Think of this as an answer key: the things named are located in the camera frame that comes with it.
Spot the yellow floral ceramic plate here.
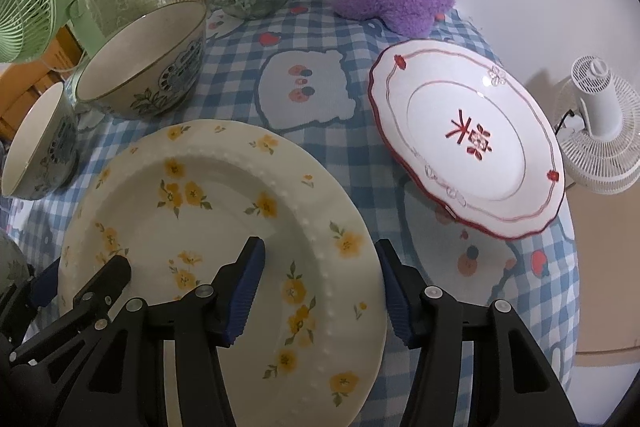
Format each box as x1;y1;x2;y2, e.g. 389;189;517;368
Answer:
56;119;387;427

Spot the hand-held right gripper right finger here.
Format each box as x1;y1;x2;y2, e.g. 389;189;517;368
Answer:
375;238;576;427

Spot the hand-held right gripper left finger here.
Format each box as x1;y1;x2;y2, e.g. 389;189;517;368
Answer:
57;236;267;427

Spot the red-rimmed white plate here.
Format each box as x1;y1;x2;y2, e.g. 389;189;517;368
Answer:
368;38;566;240

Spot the white desk fan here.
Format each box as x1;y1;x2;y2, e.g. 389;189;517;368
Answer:
552;56;640;196

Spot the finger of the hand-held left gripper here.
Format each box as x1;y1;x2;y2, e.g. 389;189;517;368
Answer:
0;263;63;343
10;255;132;373

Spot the blue checked tablecloth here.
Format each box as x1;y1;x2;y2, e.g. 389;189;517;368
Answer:
0;0;581;427

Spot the black fan cable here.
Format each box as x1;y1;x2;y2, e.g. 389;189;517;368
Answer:
552;107;586;130

